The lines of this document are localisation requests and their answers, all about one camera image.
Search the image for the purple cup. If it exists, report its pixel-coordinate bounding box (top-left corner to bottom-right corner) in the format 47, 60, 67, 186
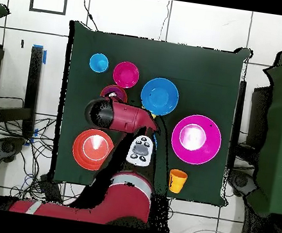
103, 84, 127, 102

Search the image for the small crimson bowl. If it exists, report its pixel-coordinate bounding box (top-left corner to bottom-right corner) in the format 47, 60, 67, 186
110, 59, 142, 91

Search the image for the small orange bowl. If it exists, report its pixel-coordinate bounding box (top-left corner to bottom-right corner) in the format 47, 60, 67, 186
99, 83, 130, 105

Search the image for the large orange bowl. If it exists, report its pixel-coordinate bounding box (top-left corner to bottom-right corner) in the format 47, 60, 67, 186
69, 125, 117, 174

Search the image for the orange cup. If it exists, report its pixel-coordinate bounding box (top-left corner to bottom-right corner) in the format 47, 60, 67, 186
167, 168, 189, 195

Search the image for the large pink bowl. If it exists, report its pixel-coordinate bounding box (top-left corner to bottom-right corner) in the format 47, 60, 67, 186
168, 111, 226, 168

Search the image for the light blue cup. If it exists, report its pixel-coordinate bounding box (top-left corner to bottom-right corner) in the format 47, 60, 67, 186
88, 51, 111, 74

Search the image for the dark green table cloth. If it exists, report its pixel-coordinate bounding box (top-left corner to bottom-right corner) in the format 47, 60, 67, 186
47, 19, 253, 208

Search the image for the blue tape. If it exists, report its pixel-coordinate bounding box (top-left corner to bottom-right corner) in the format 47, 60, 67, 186
31, 44, 49, 65

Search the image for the black power adapter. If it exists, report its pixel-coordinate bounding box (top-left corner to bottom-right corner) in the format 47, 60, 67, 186
37, 173, 66, 202

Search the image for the black cabinet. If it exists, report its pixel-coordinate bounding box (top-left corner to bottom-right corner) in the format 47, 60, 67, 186
244, 84, 274, 152

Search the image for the black stand post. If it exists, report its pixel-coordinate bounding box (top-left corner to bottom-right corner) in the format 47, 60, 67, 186
227, 80, 247, 172

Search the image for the tangle of black cables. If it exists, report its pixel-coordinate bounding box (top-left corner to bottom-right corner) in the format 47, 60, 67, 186
0, 109, 92, 209

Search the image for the black stand frame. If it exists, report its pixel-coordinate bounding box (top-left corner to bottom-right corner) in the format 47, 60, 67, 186
0, 40, 47, 138

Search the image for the black floor cable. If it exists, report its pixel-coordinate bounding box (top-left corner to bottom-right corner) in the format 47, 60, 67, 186
70, 0, 104, 31

